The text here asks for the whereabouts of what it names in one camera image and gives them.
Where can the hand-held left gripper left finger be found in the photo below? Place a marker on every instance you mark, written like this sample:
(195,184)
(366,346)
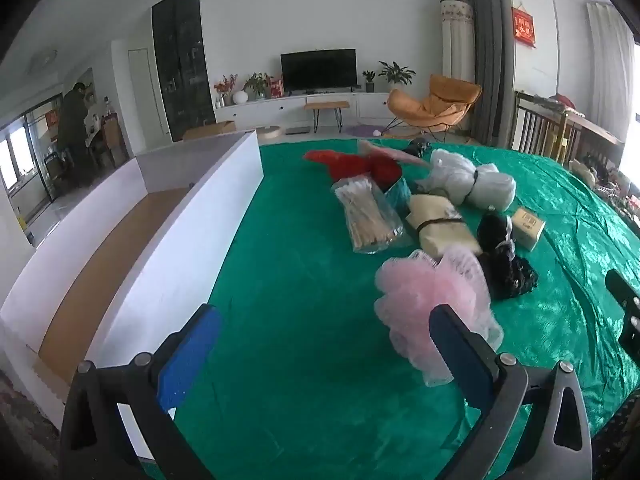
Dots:
(190,355)

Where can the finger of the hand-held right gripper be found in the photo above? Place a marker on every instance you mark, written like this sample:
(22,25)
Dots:
(620,287)

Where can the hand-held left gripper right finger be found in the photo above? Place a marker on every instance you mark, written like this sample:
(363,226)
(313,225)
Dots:
(462,355)

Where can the pink mesh bath pouf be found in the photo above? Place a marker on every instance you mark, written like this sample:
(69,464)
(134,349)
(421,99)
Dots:
(425,290)

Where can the small brown cardboard box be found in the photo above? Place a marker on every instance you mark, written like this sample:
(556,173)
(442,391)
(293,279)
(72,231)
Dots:
(527,227)

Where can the beige cloth bundle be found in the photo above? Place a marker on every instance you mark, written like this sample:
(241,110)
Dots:
(440,240)

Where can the black and white lace bundle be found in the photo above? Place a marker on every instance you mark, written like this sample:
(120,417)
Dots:
(492,232)

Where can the large white cardboard box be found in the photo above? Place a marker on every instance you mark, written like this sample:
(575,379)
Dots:
(200,220)

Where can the clear packet of wooden sticks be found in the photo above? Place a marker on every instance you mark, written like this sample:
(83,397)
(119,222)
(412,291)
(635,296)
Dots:
(365,215)

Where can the white mesh bundle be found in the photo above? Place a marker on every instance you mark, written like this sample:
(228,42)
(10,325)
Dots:
(450,175)

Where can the red yarn bundle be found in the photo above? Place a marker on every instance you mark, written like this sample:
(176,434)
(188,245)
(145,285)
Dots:
(385,172)

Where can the pink fabric packet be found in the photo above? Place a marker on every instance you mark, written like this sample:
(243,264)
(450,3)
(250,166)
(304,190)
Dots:
(382,150)

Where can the red cloth item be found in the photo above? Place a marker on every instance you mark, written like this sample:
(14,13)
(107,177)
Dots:
(335,162)

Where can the pile of assorted clutter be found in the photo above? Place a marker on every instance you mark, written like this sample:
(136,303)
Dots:
(610,185)

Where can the green satin table cloth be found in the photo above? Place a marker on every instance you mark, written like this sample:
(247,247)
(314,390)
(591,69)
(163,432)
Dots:
(300,270)

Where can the wooden slatted rack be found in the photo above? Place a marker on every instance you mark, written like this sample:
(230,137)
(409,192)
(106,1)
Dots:
(535,125)

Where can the floral patterned rug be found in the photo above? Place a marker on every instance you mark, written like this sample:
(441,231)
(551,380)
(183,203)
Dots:
(22,435)

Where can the small black object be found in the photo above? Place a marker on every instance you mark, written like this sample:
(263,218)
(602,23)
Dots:
(417,147)

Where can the white sheer curtain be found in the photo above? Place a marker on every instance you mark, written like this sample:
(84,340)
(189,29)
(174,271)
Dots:
(607,70)

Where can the brown cardboard carton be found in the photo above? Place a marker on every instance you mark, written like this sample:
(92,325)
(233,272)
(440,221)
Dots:
(210,130)

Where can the round beige cat scratcher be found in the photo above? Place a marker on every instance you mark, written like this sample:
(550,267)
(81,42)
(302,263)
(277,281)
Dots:
(269,133)

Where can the purple round rug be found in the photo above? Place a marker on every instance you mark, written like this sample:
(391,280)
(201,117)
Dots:
(362,130)

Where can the grey floor mat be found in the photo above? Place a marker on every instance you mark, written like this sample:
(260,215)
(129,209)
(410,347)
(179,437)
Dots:
(297,130)

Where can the white television cabinet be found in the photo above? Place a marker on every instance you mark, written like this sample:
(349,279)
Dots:
(270,110)

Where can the grey curtain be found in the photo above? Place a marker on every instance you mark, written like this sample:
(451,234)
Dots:
(492,60)

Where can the orange lounge chair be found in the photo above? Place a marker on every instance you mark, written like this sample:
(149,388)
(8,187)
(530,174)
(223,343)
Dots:
(440,95)

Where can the white round vase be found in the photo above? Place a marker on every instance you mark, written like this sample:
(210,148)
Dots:
(240,97)

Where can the white door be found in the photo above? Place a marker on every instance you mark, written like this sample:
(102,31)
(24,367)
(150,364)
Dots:
(145,90)

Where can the red flower bouquet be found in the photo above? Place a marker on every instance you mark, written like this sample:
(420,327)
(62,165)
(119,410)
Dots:
(225,85)

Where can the bushy green potted plant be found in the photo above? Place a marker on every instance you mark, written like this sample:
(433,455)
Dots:
(257,85)

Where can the red gift box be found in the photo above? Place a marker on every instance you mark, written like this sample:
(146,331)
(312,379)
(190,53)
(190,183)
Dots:
(276,87)

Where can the wooden bench with black legs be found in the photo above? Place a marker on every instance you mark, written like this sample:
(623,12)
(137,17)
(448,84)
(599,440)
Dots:
(327,106)

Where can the large green potted plant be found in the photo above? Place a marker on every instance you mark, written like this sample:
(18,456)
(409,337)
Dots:
(397,72)

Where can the small green potted plant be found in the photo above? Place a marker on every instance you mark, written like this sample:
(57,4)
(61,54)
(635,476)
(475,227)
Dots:
(369,80)

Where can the black glass display cabinet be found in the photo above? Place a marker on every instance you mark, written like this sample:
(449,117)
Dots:
(182,60)

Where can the white standing air conditioner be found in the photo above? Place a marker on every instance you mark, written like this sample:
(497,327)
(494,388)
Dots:
(456,40)

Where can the black flat television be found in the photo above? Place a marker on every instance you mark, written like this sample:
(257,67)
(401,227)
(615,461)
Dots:
(317,70)

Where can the red wall hanging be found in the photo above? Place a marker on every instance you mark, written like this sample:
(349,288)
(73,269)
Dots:
(524,27)

